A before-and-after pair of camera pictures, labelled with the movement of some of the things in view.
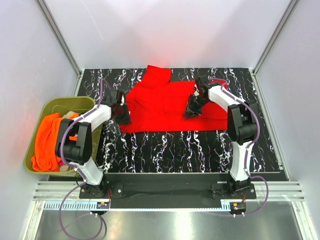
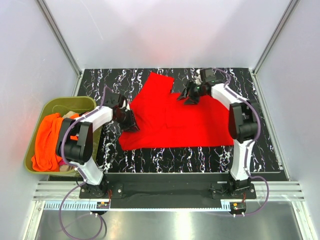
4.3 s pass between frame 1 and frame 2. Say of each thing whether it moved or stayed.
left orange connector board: stayed
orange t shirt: stayed
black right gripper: moved
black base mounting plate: stayed
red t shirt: moved
